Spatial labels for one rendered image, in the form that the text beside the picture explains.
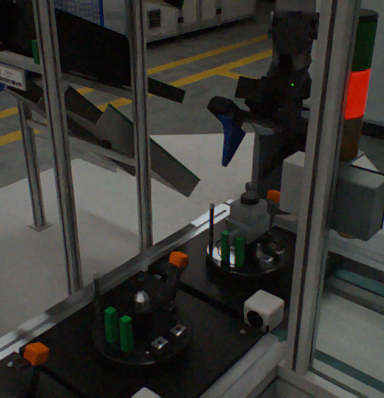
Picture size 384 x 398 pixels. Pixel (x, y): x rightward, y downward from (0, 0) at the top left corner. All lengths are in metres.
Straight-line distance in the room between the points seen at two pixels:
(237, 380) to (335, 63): 0.43
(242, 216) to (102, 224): 0.48
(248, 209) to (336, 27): 0.40
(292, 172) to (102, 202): 0.79
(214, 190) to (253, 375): 0.75
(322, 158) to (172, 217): 0.75
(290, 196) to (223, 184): 0.79
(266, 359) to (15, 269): 0.58
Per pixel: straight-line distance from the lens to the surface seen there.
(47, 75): 0.85
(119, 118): 1.01
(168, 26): 6.69
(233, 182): 1.53
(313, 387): 0.83
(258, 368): 0.83
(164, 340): 0.80
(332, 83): 0.63
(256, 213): 0.94
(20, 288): 1.18
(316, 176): 0.67
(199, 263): 1.00
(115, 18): 6.39
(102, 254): 1.24
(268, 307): 0.88
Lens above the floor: 1.53
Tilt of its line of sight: 28 degrees down
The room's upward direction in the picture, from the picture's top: 1 degrees clockwise
